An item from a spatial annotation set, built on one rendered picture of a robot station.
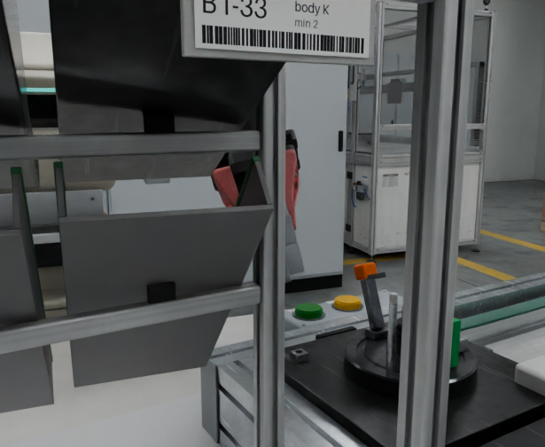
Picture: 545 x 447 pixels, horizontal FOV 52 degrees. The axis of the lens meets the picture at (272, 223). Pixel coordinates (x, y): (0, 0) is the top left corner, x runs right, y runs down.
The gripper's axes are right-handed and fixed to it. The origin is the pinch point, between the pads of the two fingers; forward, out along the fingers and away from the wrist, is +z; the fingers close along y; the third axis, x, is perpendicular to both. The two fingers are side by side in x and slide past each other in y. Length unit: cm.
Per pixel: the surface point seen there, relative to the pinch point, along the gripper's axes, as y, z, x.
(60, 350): -39, -6, 35
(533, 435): 17.6, 25.3, 1.8
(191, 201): -42, -158, 247
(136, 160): -9.2, -1.1, -15.4
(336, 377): 2.7, 15.0, 8.6
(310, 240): 26, -134, 299
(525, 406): 19.3, 22.7, 5.8
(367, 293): 9.0, 6.3, 10.2
